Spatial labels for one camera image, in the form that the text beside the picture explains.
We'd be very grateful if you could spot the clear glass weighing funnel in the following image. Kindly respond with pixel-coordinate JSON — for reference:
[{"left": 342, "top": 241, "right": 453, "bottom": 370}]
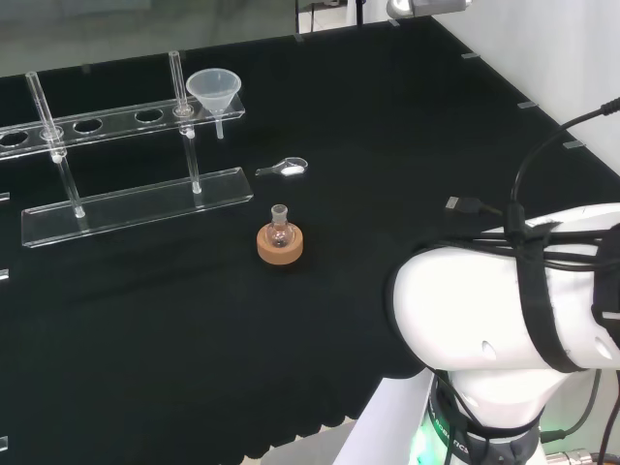
[{"left": 255, "top": 155, "right": 310, "bottom": 178}]

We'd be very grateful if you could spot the translucent plastic funnel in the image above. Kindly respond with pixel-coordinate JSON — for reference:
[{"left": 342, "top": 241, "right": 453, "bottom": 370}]
[{"left": 185, "top": 69, "right": 243, "bottom": 140}]

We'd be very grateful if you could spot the clear acrylic funnel stand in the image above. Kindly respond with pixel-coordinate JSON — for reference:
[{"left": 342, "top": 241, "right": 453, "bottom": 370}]
[{"left": 0, "top": 50, "right": 255, "bottom": 250}]

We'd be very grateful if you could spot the small round-bottom glass flask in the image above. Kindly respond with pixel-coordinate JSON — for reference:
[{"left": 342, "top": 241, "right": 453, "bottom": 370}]
[{"left": 267, "top": 203, "right": 295, "bottom": 250}]

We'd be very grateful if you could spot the black cloth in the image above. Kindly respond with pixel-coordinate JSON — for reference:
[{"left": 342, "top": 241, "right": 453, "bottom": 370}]
[{"left": 0, "top": 14, "right": 620, "bottom": 459}]

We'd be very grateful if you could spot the silver metal fixture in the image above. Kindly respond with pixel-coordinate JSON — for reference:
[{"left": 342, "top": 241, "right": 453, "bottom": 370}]
[{"left": 386, "top": 0, "right": 474, "bottom": 18}]

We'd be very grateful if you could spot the cork ring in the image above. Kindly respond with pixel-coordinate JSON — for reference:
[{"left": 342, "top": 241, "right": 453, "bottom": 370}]
[{"left": 256, "top": 221, "right": 305, "bottom": 265}]

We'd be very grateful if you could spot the black cable with usb plug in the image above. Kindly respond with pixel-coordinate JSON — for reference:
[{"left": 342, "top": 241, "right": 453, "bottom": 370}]
[{"left": 444, "top": 195, "right": 508, "bottom": 218}]

